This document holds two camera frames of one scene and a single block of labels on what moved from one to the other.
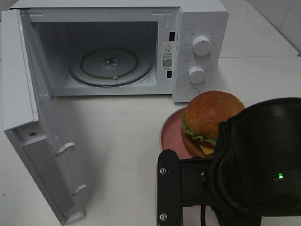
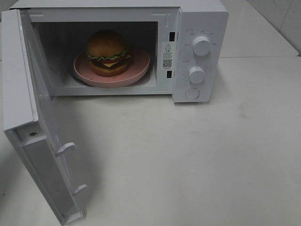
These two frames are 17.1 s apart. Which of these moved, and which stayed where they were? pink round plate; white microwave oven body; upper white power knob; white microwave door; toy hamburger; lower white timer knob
Moved: toy hamburger; pink round plate
Stayed: white microwave door; lower white timer knob; upper white power knob; white microwave oven body
